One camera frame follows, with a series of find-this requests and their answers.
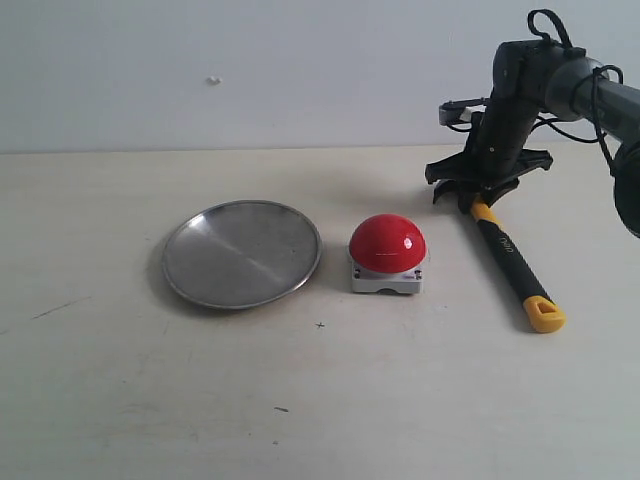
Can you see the red dome push button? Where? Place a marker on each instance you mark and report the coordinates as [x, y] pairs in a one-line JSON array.
[[387, 252]]

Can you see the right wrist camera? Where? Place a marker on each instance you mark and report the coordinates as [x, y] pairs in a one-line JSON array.
[[458, 112]]

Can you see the yellow black claw hammer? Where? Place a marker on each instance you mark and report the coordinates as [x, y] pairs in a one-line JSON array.
[[543, 314]]

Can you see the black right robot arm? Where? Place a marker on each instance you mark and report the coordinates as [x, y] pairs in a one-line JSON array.
[[540, 82]]

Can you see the round steel plate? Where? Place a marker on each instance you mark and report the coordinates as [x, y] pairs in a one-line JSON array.
[[241, 254]]

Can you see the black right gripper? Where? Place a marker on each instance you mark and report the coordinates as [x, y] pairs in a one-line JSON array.
[[492, 160]]

